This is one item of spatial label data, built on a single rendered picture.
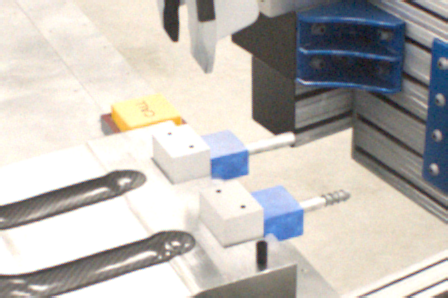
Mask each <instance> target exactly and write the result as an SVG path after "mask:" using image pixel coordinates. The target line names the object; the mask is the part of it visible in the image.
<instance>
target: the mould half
mask: <svg viewBox="0 0 448 298"><path fill-rule="evenodd" d="M174 127H176V126H175V125H174V122H173V121H168V122H164V123H159V124H155V125H151V126H147V127H143V128H139V129H135V130H131V131H127V132H122V133H118V134H114V135H111V136H107V137H102V138H98V139H94V140H90V141H87V142H85V143H84V144H82V145H78V146H74V147H70V148H66V149H62V150H60V151H56V152H53V153H49V154H46V155H42V156H39V157H36V158H33V159H30V160H26V161H23V162H19V163H17V164H13V165H10V166H6V167H3V168H0V205H1V204H5V203H8V202H12V201H16V200H18V199H21V200H22V199H25V198H29V197H32V196H35V195H38V194H41V193H44V192H48V191H51V190H54V189H57V188H59V187H63V186H66V185H69V184H73V183H76V182H80V181H83V180H86V179H90V178H94V177H98V176H102V175H105V174H107V173H108V172H110V171H114V170H119V171H120V170H135V171H141V172H143V174H144V175H145V177H146V181H145V183H144V185H143V186H142V187H141V188H139V189H136V190H134V191H131V192H127V193H125V194H124V195H122V196H121V197H119V198H115V199H112V200H108V201H105V202H98V203H94V204H91V205H88V206H85V207H82V208H79V209H75V210H72V211H69V212H66V213H63V214H60V215H57V216H54V217H51V218H48V219H44V220H41V221H38V222H35V223H32V224H28V225H24V226H18V227H14V228H10V229H5V230H0V273H25V272H30V271H35V270H39V269H42V268H45V267H48V266H52V265H55V264H58V263H62V262H64V261H68V260H71V259H74V258H81V257H84V256H87V255H89V254H92V253H96V252H99V251H102V250H105V249H108V248H111V247H114V246H117V245H120V244H124V243H127V242H131V241H134V240H138V239H142V238H144V237H147V236H150V235H151V234H154V233H156V232H159V231H162V230H164V231H170V230H177V231H183V232H186V233H188V234H191V235H192V236H194V238H195V246H194V248H193V249H192V250H191V251H189V252H188V253H185V254H183V255H181V256H177V257H174V258H173V259H172V260H171V261H169V262H167V263H161V264H158V265H154V266H151V267H148V268H144V269H142V270H139V271H136V272H133V273H130V274H127V275H124V276H120V277H117V278H115V279H112V280H109V281H106V282H103V283H100V284H97V285H95V284H94V285H91V286H89V287H86V288H83V289H80V290H77V291H74V292H70V293H68V294H65V295H61V296H58V297H54V298H297V268H298V262H297V261H296V260H295V259H294V257H293V256H292V255H291V254H289V253H288V252H287V251H286V250H285V248H284V246H283V245H282V244H281V243H280V242H279V241H278V239H277V238H276V237H275V236H274V235H273V234H272V233H269V234H266V236H267V237H264V238H261V239H257V240H254V241H250V242H246V243H243V244H239V245H236V246H233V247H229V248H226V249H224V248H223V247H222V246H221V245H220V243H219V242H218V241H217V240H216V239H215V237H214V236H213V235H212V234H211V233H210V232H209V231H208V230H207V228H206V227H205V225H204V224H203V222H202V221H201V220H200V219H199V217H198V216H200V203H199V190H201V189H205V188H208V187H212V186H216V185H220V184H224V183H227V182H226V181H225V180H224V179H223V178H222V176H221V175H220V174H219V173H218V172H213V173H211V174H212V175H209V176H206V177H202V178H198V179H194V180H190V181H186V182H182V183H178V184H174V185H172V184H171V183H170V181H169V180H168V179H167V178H166V177H165V175H164V174H163V173H162V172H161V171H160V170H159V169H158V168H157V166H156V165H155V164H154V163H153V162H152V160H151V159H150V157H153V152H152V135H151V134H152V133H153V132H157V131H162V130H166V129H170V128H174ZM259 240H264V241H266V242H267V243H268V262H267V263H266V264H264V265H259V264H258V263H256V242H257V241H259Z"/></svg>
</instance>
